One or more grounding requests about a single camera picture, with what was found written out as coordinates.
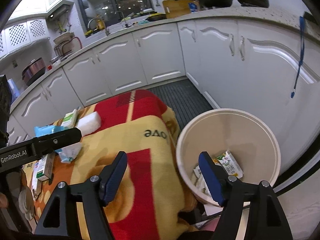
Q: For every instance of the black frying pan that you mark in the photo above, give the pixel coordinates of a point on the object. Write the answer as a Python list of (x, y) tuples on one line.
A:
[(210, 4)]

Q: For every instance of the red yellow blanket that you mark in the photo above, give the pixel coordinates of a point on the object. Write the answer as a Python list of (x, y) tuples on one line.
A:
[(151, 193)]

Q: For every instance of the wire dish rack with bowl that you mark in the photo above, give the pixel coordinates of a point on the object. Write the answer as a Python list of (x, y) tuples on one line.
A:
[(66, 44)]

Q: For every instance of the dark ribbed floor mat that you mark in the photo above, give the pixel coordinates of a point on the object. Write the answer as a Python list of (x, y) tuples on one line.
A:
[(184, 99)]

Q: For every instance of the beige round trash bin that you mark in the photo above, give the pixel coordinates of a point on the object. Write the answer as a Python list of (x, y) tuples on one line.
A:
[(250, 141)]

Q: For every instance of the white sponge block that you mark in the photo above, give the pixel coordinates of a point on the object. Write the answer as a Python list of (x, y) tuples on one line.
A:
[(89, 124)]

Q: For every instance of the green white tissue pack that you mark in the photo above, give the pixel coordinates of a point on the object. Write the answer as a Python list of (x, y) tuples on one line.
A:
[(70, 119)]

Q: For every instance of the green milk carton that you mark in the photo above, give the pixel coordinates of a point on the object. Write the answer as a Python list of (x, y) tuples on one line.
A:
[(229, 164)]

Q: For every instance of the blue water jug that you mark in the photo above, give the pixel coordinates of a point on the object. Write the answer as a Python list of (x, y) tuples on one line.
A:
[(14, 90)]

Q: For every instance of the blue wet wipes pack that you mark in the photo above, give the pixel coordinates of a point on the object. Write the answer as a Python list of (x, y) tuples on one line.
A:
[(50, 129)]

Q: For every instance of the white upper lattice cabinets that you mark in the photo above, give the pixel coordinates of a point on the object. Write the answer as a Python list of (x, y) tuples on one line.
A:
[(28, 23)]

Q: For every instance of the chrome kitchen faucet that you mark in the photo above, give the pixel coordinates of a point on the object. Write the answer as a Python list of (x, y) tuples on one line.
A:
[(100, 24)]

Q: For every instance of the wooden cutting board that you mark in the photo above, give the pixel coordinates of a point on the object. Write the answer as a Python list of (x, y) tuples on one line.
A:
[(177, 8)]

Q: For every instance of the pink slipper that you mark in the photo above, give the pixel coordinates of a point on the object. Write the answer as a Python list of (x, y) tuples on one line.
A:
[(210, 225)]

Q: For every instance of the small crumpled wrapper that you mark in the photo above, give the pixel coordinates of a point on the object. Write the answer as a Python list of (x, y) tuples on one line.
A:
[(69, 153)]

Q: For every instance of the white kitchen cabinets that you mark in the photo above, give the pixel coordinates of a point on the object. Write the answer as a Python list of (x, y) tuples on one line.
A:
[(242, 64)]

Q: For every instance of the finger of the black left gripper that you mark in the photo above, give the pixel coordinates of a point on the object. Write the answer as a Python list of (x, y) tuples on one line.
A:
[(49, 143)]

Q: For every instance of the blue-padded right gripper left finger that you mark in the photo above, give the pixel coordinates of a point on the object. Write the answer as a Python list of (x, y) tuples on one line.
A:
[(111, 176)]

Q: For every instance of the purple rice cooker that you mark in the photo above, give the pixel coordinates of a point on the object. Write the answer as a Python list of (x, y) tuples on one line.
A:
[(33, 71)]

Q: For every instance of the white medicine box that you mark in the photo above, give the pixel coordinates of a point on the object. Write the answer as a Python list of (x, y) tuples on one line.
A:
[(42, 172)]

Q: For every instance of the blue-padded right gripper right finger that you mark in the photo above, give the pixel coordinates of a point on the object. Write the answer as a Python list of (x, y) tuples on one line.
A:
[(215, 178)]

